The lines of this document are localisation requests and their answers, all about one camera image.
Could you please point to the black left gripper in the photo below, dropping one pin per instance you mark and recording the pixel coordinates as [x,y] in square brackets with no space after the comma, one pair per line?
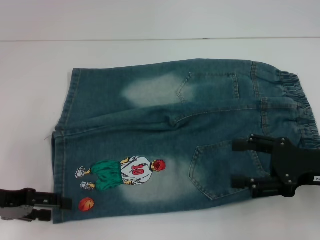
[12,202]

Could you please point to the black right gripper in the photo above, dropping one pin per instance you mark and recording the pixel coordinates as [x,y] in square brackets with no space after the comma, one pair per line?
[295,167]

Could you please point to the blue denim shorts with print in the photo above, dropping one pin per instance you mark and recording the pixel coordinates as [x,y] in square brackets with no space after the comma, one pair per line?
[155,125]

